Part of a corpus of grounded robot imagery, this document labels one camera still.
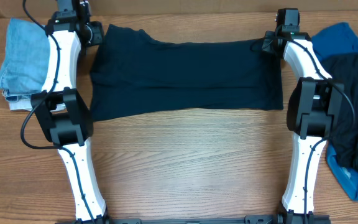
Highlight dark navy t-shirt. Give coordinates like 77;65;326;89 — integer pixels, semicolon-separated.
90;25;283;121

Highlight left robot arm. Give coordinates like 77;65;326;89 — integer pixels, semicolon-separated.
30;0;110;223

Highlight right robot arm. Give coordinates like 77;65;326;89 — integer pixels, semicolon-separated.
247;8;347;224

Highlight bright blue shirt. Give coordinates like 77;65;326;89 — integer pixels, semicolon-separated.
312;22;358;201

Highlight folded light blue jeans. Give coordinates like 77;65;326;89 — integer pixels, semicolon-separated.
0;18;50;103

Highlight folded white cloth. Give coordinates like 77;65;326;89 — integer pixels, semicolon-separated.
8;93;67;113

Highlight black t-shirt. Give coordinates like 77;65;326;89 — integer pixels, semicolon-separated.
321;54;358;171

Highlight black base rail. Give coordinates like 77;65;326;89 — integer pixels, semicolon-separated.
54;214;331;224

